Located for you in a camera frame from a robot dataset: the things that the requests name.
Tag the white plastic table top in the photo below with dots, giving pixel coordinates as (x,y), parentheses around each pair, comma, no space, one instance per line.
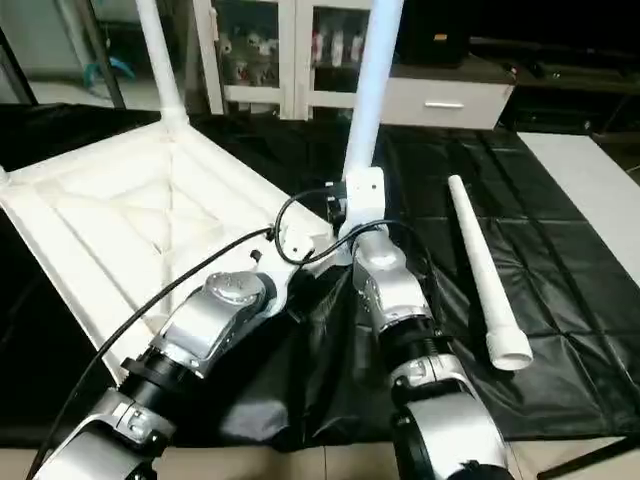
(100,210)

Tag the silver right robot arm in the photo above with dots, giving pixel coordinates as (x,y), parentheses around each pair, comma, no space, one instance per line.
(385,280)

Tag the white drawer cabinet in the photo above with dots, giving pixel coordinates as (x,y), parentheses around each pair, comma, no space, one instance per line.
(400,105)

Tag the white glass door cabinet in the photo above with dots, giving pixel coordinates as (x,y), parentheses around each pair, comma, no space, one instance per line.
(295,60)

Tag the black box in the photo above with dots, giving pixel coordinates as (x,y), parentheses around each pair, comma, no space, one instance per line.
(430,50)

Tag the black work mat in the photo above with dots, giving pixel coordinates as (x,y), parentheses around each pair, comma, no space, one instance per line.
(550,250)

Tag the white flat board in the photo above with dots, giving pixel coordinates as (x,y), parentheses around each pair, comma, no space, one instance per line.
(575,165)

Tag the grey pole stand blue brackets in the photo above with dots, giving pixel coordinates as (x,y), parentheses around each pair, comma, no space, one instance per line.
(116,90)

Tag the black low desk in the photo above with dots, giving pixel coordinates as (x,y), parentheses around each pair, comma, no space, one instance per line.
(565,95)

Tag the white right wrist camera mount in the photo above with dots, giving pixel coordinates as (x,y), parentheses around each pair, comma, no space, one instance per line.
(365,195)

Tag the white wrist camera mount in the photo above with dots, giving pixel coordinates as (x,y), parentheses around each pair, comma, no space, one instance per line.
(365,195)
(295,240)

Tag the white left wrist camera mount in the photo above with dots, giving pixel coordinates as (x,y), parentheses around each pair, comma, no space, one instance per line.
(295,240)

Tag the black metal table frame leg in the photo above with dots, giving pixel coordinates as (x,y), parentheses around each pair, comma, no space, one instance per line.
(590,454)

